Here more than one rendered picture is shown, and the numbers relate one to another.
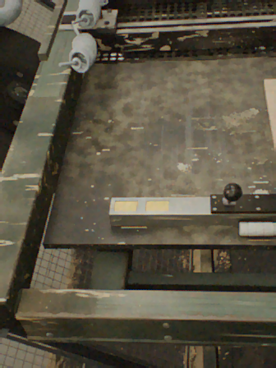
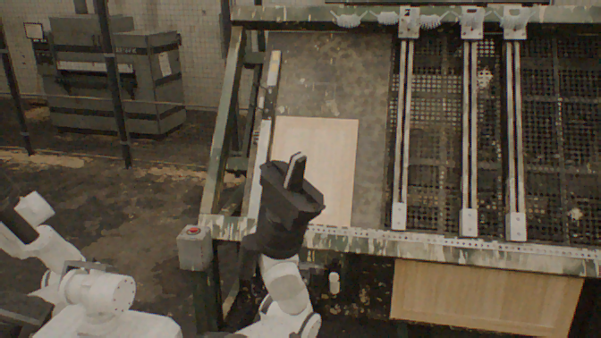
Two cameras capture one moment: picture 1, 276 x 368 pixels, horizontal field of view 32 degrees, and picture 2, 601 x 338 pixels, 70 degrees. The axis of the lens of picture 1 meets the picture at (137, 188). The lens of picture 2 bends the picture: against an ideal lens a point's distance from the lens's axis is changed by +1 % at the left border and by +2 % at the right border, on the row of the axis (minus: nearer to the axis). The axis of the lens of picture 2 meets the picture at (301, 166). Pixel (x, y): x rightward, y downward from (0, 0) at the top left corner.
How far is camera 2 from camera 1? 205 cm
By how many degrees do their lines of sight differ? 52
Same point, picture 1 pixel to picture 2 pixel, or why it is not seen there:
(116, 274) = (256, 59)
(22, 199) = (273, 16)
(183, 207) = (271, 76)
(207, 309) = (226, 81)
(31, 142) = (305, 13)
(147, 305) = (230, 63)
